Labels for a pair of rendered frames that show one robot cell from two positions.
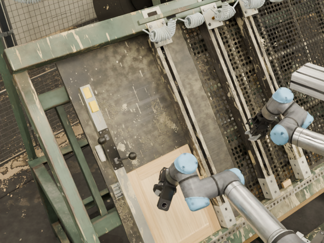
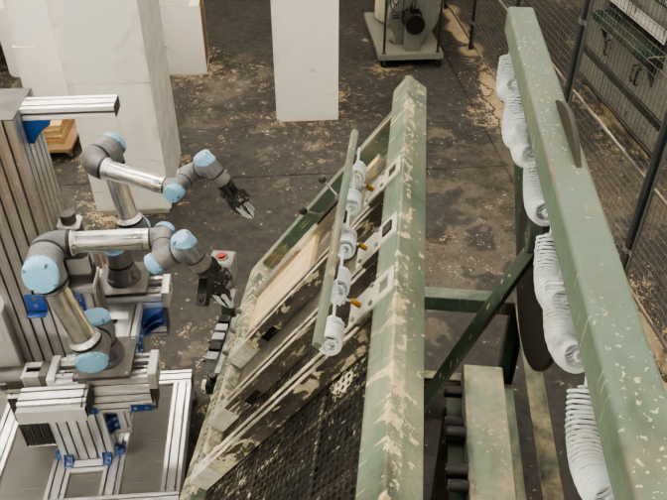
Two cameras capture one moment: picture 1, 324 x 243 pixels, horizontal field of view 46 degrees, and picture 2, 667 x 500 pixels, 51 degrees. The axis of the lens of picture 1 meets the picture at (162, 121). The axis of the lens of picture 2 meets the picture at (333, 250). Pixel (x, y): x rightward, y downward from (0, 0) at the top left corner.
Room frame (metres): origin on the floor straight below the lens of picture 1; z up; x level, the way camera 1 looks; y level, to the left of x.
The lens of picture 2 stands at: (2.89, -1.73, 3.10)
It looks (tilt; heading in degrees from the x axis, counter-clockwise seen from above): 37 degrees down; 127
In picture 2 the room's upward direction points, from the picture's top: straight up
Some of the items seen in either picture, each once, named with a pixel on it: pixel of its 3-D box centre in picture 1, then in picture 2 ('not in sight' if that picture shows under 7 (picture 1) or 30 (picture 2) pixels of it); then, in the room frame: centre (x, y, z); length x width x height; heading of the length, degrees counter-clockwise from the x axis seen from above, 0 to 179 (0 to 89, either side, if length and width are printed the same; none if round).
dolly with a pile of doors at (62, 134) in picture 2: not in sight; (47, 130); (-2.48, 1.18, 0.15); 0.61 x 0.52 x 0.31; 132
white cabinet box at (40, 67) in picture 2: not in sight; (65, 66); (-3.08, 1.84, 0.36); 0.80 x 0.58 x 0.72; 132
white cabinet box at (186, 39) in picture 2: not in sight; (177, 34); (-2.87, 3.11, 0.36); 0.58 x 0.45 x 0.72; 42
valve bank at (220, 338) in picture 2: not in sight; (218, 355); (1.06, -0.21, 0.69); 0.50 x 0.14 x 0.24; 121
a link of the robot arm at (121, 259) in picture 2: not in sight; (118, 247); (0.63, -0.33, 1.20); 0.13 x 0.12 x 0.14; 110
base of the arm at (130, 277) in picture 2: not in sight; (122, 269); (0.63, -0.34, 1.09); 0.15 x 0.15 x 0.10
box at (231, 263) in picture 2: not in sight; (223, 271); (0.77, 0.14, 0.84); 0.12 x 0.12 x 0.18; 31
